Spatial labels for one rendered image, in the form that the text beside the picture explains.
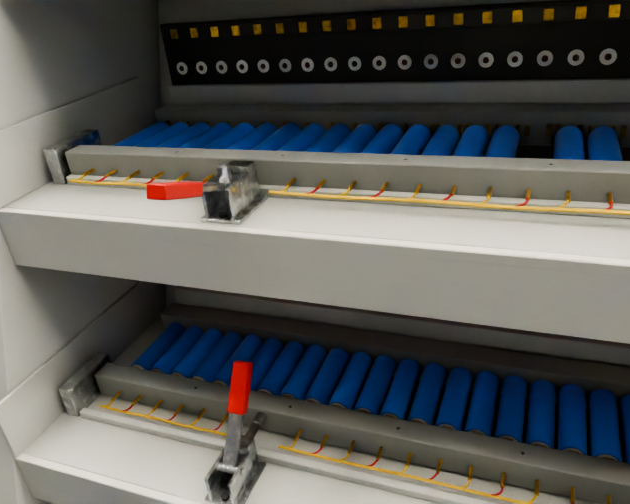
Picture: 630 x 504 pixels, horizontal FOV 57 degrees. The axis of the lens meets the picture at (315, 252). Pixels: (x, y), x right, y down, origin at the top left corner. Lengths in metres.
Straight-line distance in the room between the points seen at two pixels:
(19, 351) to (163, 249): 0.17
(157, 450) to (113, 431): 0.05
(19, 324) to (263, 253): 0.22
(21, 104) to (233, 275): 0.22
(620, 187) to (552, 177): 0.03
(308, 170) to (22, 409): 0.29
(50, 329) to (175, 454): 0.15
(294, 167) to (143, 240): 0.11
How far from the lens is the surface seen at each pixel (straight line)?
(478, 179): 0.35
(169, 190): 0.31
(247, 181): 0.37
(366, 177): 0.37
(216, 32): 0.54
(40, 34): 0.51
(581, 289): 0.31
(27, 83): 0.50
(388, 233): 0.33
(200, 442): 0.47
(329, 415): 0.44
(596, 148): 0.40
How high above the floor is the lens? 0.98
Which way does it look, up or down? 11 degrees down
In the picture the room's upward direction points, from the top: 1 degrees clockwise
